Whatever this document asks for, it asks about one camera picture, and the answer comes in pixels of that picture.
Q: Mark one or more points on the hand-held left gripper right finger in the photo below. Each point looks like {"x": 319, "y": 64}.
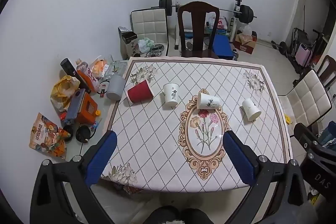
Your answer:
{"x": 239, "y": 159}

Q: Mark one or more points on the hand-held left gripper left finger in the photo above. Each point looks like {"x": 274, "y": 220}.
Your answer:
{"x": 101, "y": 159}

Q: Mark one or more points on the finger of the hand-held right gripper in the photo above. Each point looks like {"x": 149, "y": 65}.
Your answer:
{"x": 305, "y": 134}

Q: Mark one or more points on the white cup with small print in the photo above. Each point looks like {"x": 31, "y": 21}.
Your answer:
{"x": 250, "y": 108}

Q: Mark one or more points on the white cup with bamboo print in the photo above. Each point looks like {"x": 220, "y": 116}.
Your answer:
{"x": 208, "y": 101}

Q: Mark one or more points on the red paper cup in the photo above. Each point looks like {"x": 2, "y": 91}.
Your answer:
{"x": 139, "y": 91}

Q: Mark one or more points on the white cup with black calligraphy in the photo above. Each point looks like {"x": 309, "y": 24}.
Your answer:
{"x": 171, "y": 95}

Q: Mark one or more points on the blue cloth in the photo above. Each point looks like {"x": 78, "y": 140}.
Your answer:
{"x": 328, "y": 133}

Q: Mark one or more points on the small yellow object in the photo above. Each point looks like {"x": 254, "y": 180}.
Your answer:
{"x": 288, "y": 119}

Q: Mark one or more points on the black round lid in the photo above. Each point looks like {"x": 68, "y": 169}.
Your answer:
{"x": 82, "y": 133}

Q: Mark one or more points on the white padded chair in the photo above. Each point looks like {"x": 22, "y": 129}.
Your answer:
{"x": 305, "y": 98}
{"x": 148, "y": 23}

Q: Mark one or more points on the orange box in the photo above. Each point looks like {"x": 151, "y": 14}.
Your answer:
{"x": 84, "y": 108}

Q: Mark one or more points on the orange printed snack bag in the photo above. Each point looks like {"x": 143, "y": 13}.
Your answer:
{"x": 48, "y": 136}

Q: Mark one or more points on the floral printed tablecloth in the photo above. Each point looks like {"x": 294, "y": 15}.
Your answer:
{"x": 157, "y": 134}

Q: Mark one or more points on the dark wooden chair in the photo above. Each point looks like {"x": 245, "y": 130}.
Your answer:
{"x": 326, "y": 69}
{"x": 198, "y": 19}

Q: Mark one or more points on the grey cylinder container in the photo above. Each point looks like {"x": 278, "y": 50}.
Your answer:
{"x": 115, "y": 87}

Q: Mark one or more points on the pink suitcase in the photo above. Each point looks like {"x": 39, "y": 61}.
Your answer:
{"x": 304, "y": 56}

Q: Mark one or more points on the yellow plastic bag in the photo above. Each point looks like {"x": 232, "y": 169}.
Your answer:
{"x": 64, "y": 90}

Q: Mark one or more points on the pink drink bottle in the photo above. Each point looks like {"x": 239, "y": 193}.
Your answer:
{"x": 88, "y": 75}

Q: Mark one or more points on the clear plastic bag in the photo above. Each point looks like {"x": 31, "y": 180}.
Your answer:
{"x": 115, "y": 69}

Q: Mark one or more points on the black floor dumbbell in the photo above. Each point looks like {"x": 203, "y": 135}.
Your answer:
{"x": 282, "y": 46}

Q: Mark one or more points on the orange snack packet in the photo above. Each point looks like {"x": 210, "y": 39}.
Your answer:
{"x": 98, "y": 66}

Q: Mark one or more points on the black bottle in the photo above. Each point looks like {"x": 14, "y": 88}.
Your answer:
{"x": 70, "y": 69}

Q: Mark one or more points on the black folding cart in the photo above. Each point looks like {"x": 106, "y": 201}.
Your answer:
{"x": 299, "y": 35}

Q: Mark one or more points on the cardboard box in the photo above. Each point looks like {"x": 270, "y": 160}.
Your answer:
{"x": 245, "y": 45}

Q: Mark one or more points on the blue bench pad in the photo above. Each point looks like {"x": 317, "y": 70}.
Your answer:
{"x": 222, "y": 47}

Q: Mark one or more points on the silver-lined tea box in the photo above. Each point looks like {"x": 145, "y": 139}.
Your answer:
{"x": 130, "y": 45}

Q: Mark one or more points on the stainless steel bowls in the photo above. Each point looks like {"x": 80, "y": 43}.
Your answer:
{"x": 155, "y": 50}

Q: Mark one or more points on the green and white cloth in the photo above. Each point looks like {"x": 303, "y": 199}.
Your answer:
{"x": 145, "y": 44}

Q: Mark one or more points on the black barbell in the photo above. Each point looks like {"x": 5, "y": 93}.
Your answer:
{"x": 246, "y": 14}

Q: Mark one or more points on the red and white plastic bag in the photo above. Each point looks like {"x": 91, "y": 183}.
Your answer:
{"x": 218, "y": 22}

